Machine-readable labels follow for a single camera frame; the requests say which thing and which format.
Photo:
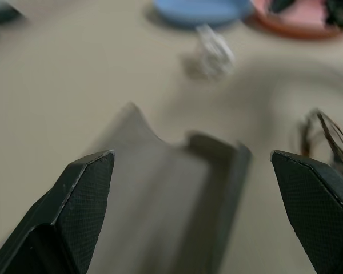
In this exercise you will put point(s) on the dark object at table edge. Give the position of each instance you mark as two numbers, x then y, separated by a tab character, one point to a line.
3	11

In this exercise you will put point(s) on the blue plate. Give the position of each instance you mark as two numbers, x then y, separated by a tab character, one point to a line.
200	11

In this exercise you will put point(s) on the clear plastic wrapper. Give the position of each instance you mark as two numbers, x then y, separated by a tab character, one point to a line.
210	55

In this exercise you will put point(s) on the open grey glasses case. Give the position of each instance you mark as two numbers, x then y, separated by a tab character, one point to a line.
165	197

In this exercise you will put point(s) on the pink plate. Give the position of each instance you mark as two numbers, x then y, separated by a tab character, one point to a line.
295	17

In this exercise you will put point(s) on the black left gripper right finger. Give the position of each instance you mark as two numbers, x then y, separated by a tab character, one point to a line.
317	208

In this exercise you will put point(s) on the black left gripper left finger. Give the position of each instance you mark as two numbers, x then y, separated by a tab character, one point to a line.
80	205

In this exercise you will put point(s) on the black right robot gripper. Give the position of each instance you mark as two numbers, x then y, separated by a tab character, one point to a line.
338	10

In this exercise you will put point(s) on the dark thin-framed glasses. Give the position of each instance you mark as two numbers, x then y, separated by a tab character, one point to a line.
327	140

